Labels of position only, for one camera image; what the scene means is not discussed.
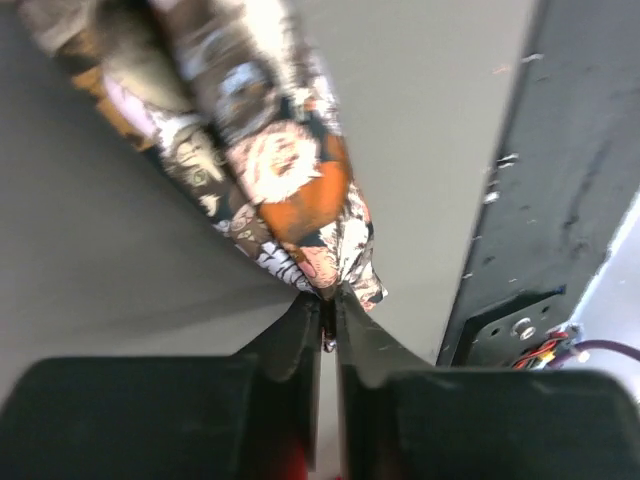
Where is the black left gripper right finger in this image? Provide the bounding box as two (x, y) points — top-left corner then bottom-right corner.
(335, 290), (434, 388)

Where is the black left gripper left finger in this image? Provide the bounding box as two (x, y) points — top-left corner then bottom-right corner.
(227, 293), (321, 383)

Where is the brown floral patterned tie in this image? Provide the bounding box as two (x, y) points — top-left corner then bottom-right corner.
(17, 1), (386, 310)

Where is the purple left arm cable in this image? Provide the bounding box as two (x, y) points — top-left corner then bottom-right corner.
(569, 338), (640, 361)

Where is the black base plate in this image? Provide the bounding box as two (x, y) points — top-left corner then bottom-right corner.
(437, 1), (639, 367)

